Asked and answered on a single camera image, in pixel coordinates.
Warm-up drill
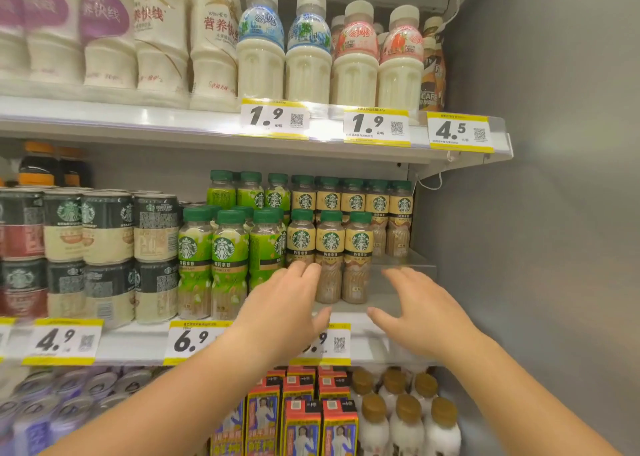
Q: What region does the small pink label milk bottle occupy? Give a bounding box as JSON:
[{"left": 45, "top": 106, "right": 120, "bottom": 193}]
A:
[
  {"left": 377, "top": 5, "right": 425, "bottom": 112},
  {"left": 330, "top": 15, "right": 347, "bottom": 57},
  {"left": 331, "top": 0, "right": 380, "bottom": 109}
]

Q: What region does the group of yellow label bottles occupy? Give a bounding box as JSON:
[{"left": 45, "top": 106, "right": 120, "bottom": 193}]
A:
[{"left": 285, "top": 174, "right": 415, "bottom": 305}]

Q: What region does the white cooler shelf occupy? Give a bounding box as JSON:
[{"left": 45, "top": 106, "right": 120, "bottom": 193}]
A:
[
  {"left": 0, "top": 94, "right": 515, "bottom": 181},
  {"left": 0, "top": 251, "right": 437, "bottom": 367}
]

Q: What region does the person's left hand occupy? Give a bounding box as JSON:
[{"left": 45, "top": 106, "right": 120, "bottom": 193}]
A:
[{"left": 234, "top": 261, "right": 334, "bottom": 367}]

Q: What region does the group of red yellow cartons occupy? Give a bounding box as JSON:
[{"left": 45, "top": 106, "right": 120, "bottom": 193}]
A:
[{"left": 210, "top": 366, "right": 360, "bottom": 456}]

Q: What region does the person's right hand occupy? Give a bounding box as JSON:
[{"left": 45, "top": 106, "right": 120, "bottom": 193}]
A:
[{"left": 367, "top": 268, "right": 484, "bottom": 367}]

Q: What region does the person's right forearm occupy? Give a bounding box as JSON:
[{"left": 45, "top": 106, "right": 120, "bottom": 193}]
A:
[{"left": 445, "top": 335, "right": 624, "bottom": 456}]

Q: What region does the dark bottle with orange cap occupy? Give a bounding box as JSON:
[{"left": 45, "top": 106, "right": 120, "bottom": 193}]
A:
[
  {"left": 59, "top": 146, "right": 92, "bottom": 187},
  {"left": 18, "top": 140, "right": 62, "bottom": 187}
]

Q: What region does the large cream label milk bottle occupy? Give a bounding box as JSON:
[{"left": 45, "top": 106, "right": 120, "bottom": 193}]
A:
[
  {"left": 134, "top": 0, "right": 192, "bottom": 107},
  {"left": 190, "top": 0, "right": 243, "bottom": 113}
]

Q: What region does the clear plastic shelf divider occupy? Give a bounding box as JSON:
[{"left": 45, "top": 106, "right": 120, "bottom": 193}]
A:
[{"left": 369, "top": 250, "right": 437, "bottom": 297}]

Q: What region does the large purple label milk bottle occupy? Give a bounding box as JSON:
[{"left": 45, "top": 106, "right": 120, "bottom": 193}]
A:
[
  {"left": 80, "top": 0, "right": 139, "bottom": 92},
  {"left": 0, "top": 0, "right": 29, "bottom": 79},
  {"left": 25, "top": 0, "right": 85, "bottom": 86}
]

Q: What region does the person's left forearm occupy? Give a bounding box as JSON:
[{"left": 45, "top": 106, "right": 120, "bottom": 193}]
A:
[{"left": 42, "top": 336, "right": 297, "bottom": 456}]

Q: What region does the yellow white price tag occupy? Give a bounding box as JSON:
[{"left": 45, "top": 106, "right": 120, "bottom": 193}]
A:
[
  {"left": 343, "top": 106, "right": 411, "bottom": 147},
  {"left": 163, "top": 320, "right": 234, "bottom": 367},
  {"left": 22, "top": 318, "right": 105, "bottom": 367},
  {"left": 290, "top": 323, "right": 352, "bottom": 368},
  {"left": 426, "top": 111, "right": 495, "bottom": 154},
  {"left": 0, "top": 317, "right": 17, "bottom": 363},
  {"left": 240, "top": 98, "right": 310, "bottom": 140}
]

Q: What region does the stack of coffee cans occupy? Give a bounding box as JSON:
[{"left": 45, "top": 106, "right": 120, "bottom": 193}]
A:
[{"left": 0, "top": 186, "right": 181, "bottom": 330}]

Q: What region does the group of gold capped bottles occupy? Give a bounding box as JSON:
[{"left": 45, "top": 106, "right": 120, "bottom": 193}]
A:
[{"left": 350, "top": 367, "right": 462, "bottom": 456}]

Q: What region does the white cable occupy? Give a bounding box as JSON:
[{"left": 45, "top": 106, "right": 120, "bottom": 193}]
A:
[{"left": 415, "top": 152, "right": 459, "bottom": 191}]

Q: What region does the small blue label milk bottle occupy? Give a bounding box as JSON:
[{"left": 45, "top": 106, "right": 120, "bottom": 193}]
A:
[
  {"left": 285, "top": 0, "right": 334, "bottom": 106},
  {"left": 236, "top": 0, "right": 286, "bottom": 104}
]

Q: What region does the group of green label bottles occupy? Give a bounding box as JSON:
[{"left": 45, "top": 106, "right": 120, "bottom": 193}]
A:
[{"left": 177, "top": 169, "right": 292, "bottom": 321}]

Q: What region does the group of purple drink cans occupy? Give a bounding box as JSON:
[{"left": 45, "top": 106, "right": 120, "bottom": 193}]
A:
[{"left": 0, "top": 365, "right": 169, "bottom": 456}]

